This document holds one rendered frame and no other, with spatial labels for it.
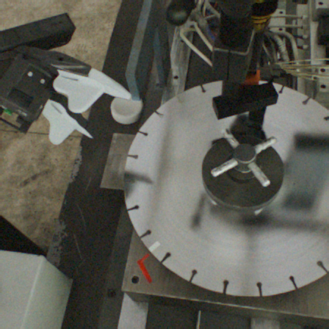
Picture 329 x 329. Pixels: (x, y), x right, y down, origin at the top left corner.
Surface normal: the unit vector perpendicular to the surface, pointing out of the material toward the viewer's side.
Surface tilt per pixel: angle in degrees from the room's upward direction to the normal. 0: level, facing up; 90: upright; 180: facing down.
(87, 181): 0
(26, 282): 0
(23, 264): 0
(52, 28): 35
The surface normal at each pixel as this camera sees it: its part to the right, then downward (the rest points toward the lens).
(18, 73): 0.45, -0.26
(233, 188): -0.12, -0.40
